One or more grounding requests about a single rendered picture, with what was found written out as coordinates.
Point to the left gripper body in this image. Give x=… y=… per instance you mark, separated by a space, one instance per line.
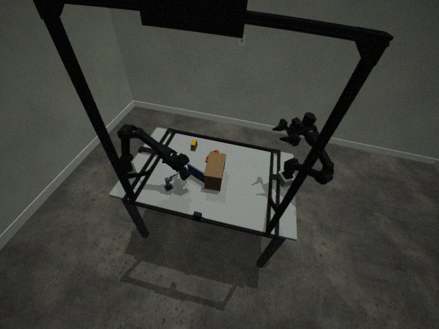
x=184 y=173

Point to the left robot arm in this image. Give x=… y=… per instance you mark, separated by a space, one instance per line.
x=162 y=151

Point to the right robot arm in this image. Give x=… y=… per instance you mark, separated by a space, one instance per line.
x=326 y=174

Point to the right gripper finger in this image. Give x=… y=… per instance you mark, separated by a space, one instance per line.
x=279 y=127
x=288 y=139

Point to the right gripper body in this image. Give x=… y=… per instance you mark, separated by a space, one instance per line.
x=290 y=130

